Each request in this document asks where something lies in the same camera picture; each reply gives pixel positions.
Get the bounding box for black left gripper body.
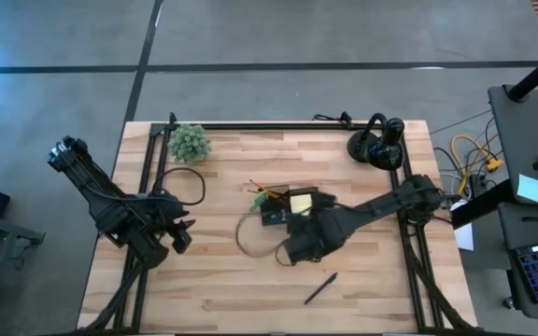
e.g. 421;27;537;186
150;202;191;245

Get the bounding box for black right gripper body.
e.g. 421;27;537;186
282;206;360;266

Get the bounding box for yellow sticky note pad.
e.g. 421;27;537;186
289;192;314;217

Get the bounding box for black mesh desk organizer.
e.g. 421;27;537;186
258;185;336;229

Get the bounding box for black pen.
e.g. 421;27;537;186
303;272;339;306

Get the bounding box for orange pencil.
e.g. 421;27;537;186
247;188;283;200
248;178;283;197

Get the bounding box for green-handled scissors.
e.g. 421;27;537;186
248;189;273;213

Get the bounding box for green plant in white pot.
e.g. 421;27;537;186
167;123;213;166

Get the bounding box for black desk lamp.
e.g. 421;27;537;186
346;111;406;172

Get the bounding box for white paper sheet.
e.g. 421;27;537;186
452;222;476;252

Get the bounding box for grey laptop desk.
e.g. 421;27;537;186
496;202;538;324

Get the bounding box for pale blue sticky note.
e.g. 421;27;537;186
516;173;538;205

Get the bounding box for black boom pole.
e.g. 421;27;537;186
505;44;538;103

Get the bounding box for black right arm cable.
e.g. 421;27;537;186
234;211;299;269

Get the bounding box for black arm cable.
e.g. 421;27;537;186
151;166;206;207
234;211;299;269

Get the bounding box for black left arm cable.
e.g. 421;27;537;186
151;166;206;207

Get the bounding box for black lamp cord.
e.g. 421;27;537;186
312;110;355;131

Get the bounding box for black table frame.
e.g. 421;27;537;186
76;111;483;335

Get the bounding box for yellow floor cable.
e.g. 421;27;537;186
449;133;504;196

